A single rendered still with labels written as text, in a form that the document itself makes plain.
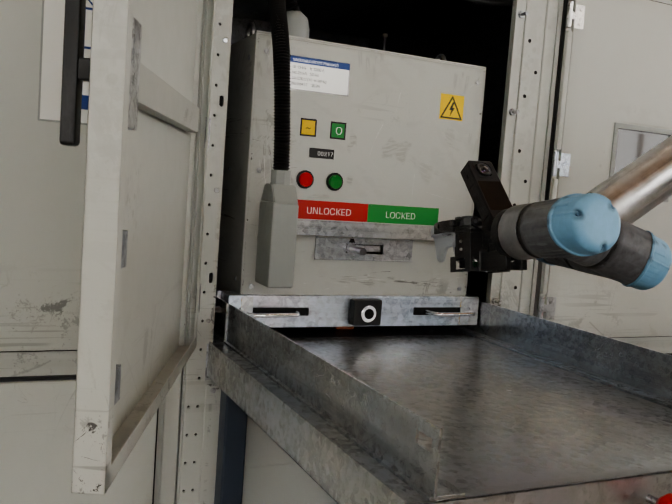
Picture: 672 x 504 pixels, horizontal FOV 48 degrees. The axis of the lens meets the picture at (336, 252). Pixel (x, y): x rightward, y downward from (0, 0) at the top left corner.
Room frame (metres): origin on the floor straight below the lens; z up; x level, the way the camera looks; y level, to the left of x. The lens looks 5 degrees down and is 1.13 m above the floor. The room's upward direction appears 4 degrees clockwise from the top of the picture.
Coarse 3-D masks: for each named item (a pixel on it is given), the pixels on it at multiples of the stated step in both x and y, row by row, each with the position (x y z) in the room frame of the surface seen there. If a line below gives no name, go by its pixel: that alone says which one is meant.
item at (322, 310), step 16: (240, 304) 1.34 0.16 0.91; (256, 304) 1.35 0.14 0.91; (272, 304) 1.37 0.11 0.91; (288, 304) 1.38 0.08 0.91; (304, 304) 1.39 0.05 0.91; (320, 304) 1.41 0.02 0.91; (336, 304) 1.42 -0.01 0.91; (384, 304) 1.46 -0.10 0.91; (400, 304) 1.48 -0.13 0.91; (416, 304) 1.49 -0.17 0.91; (432, 304) 1.51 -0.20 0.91; (448, 304) 1.53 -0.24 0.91; (272, 320) 1.37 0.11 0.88; (288, 320) 1.38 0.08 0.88; (304, 320) 1.39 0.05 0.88; (320, 320) 1.41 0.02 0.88; (336, 320) 1.42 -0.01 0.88; (384, 320) 1.46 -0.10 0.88; (400, 320) 1.48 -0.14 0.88; (416, 320) 1.50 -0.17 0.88; (432, 320) 1.51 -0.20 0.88; (448, 320) 1.53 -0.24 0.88
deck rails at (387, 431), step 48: (240, 336) 1.23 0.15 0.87; (480, 336) 1.51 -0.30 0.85; (528, 336) 1.41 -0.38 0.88; (576, 336) 1.30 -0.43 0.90; (288, 384) 1.02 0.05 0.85; (336, 384) 0.89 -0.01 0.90; (624, 384) 1.19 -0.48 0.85; (384, 432) 0.77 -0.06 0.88; (432, 432) 0.69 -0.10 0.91; (432, 480) 0.69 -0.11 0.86
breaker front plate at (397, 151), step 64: (256, 64) 1.35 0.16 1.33; (384, 64) 1.46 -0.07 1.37; (256, 128) 1.36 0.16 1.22; (320, 128) 1.41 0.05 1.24; (384, 128) 1.46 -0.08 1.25; (448, 128) 1.52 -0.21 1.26; (256, 192) 1.36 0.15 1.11; (320, 192) 1.41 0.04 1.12; (384, 192) 1.47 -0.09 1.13; (448, 192) 1.53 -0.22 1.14; (320, 256) 1.41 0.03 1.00; (384, 256) 1.47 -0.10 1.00; (448, 256) 1.54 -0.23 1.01
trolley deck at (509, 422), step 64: (256, 384) 1.05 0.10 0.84; (384, 384) 1.09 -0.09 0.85; (448, 384) 1.12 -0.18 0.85; (512, 384) 1.15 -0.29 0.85; (576, 384) 1.18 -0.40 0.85; (320, 448) 0.84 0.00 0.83; (448, 448) 0.83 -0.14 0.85; (512, 448) 0.85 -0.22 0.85; (576, 448) 0.86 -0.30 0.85; (640, 448) 0.88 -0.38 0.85
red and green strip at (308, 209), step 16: (304, 208) 1.40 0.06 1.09; (320, 208) 1.41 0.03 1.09; (336, 208) 1.43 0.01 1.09; (352, 208) 1.44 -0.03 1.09; (368, 208) 1.45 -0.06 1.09; (384, 208) 1.47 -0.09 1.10; (400, 208) 1.48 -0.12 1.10; (416, 208) 1.50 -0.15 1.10; (432, 208) 1.52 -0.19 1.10; (416, 224) 1.50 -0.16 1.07; (432, 224) 1.52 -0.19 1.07
